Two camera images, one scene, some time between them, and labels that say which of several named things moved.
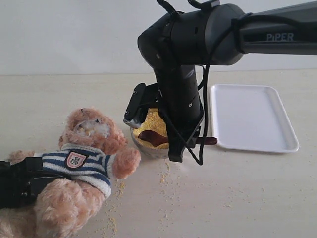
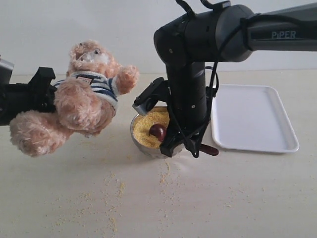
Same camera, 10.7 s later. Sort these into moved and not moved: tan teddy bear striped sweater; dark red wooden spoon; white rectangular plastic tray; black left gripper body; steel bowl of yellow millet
Moved: dark red wooden spoon; black left gripper body; tan teddy bear striped sweater
Not moved: steel bowl of yellow millet; white rectangular plastic tray
